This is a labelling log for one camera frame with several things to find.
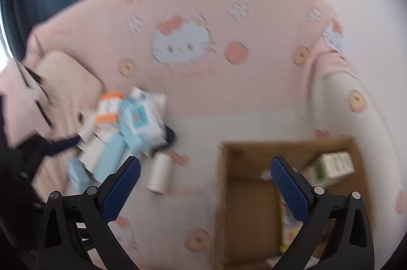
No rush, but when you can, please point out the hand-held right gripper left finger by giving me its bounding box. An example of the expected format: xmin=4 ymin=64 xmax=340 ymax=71
xmin=36 ymin=155 xmax=142 ymax=270

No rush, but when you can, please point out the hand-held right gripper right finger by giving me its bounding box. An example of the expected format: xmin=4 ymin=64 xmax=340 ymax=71
xmin=270 ymin=156 xmax=376 ymax=270

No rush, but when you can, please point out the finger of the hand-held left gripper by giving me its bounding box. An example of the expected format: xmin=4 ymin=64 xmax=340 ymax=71
xmin=164 ymin=127 xmax=177 ymax=145
xmin=40 ymin=135 xmax=81 ymax=158

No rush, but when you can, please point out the blue baby wipes packet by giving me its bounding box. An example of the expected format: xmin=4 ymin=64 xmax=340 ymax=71
xmin=119 ymin=96 xmax=169 ymax=156

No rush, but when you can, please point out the pile of white paper rolls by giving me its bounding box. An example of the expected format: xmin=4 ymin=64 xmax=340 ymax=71
xmin=76 ymin=117 xmax=174 ymax=194

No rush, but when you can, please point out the brown cardboard box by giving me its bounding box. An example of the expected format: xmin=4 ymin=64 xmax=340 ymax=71
xmin=216 ymin=135 xmax=366 ymax=270

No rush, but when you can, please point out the small light blue box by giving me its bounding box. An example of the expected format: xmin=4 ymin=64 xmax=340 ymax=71
xmin=67 ymin=157 xmax=91 ymax=192

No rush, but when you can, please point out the white paper box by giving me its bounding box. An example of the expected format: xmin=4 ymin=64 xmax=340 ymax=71
xmin=130 ymin=87 xmax=167 ymax=118

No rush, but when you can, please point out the yellow colourful packet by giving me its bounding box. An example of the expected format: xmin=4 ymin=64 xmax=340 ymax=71
xmin=280 ymin=194 xmax=306 ymax=253

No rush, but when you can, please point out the white green carton box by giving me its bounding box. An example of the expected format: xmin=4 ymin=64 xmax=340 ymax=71
xmin=300 ymin=151 xmax=355 ymax=189

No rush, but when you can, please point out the orange white box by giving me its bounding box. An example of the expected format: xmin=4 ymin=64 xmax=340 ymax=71
xmin=97 ymin=92 xmax=124 ymax=127

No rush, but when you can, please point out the beige cushion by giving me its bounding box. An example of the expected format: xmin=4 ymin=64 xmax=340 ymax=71
xmin=32 ymin=50 xmax=105 ymax=131

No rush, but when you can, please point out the pink printed blanket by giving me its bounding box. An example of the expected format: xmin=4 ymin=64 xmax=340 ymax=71
xmin=0 ymin=0 xmax=407 ymax=270

